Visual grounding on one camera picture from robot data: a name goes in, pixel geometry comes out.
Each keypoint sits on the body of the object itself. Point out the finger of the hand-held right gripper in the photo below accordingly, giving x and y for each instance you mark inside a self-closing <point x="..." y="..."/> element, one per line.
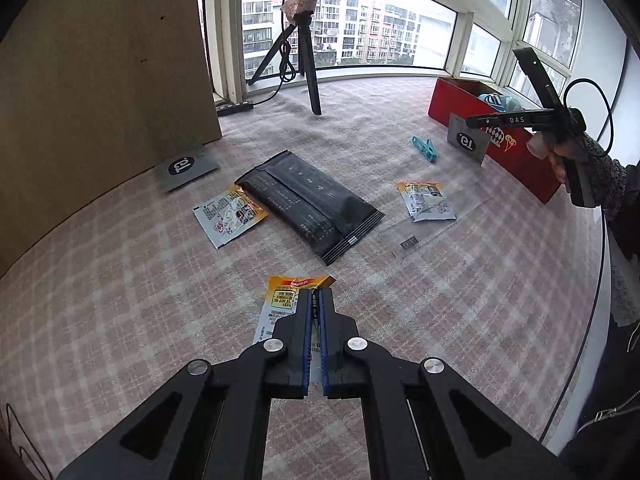
<point x="500" y="120"/>

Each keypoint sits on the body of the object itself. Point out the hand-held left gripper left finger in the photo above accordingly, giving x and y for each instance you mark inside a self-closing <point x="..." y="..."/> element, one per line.
<point x="305" y="320"/>

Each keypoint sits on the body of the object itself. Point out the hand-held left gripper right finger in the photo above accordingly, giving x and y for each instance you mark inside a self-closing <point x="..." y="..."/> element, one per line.
<point x="322" y="320"/>

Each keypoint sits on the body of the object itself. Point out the orange white sachet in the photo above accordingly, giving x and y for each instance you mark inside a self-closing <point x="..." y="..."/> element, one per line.
<point x="425" y="200"/>
<point x="227" y="215"/>
<point x="282" y="300"/>

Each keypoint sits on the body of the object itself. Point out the grey foil sachet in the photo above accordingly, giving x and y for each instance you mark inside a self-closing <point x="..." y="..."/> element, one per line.
<point x="467" y="142"/>
<point x="190" y="170"/>

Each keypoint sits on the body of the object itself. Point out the red cardboard box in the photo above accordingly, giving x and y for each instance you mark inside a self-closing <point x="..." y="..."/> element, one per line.
<point x="520" y="170"/>

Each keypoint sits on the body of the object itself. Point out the clear plastic bag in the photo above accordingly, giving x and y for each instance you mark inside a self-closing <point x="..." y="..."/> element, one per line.
<point x="410" y="242"/>

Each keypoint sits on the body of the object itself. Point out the person's right hand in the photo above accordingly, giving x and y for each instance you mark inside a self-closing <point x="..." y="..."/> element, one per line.
<point x="557" y="162"/>

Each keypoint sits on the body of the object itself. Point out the light blue striped object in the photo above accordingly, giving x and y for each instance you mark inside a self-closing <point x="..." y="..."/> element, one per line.
<point x="497" y="102"/>

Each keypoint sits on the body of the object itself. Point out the light blue plastic clip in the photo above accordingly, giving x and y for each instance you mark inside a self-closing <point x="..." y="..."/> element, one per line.
<point x="425" y="149"/>

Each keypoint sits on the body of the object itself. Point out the black foil packet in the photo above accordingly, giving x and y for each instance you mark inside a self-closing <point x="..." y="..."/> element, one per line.
<point x="310" y="205"/>

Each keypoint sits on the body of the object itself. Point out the plaid blanket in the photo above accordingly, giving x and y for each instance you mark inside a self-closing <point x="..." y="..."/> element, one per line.
<point x="150" y="335"/>

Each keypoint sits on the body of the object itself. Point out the black tripod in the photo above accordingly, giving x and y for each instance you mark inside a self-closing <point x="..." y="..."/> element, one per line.
<point x="314" y="85"/>

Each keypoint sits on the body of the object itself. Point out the black power strip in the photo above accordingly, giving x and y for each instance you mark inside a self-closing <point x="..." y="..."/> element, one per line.
<point x="234" y="107"/>

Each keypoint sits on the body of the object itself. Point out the paper tag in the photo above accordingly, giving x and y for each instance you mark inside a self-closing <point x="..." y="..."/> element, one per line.
<point x="297" y="5"/>

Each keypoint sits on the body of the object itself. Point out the person's black jacket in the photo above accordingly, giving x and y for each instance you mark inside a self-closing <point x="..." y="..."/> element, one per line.
<point x="615" y="410"/>

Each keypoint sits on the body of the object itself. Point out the wooden board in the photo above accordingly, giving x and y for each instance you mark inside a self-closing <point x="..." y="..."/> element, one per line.
<point x="100" y="85"/>

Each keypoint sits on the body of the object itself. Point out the white window frame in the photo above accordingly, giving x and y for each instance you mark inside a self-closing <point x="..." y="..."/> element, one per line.
<point x="475" y="20"/>

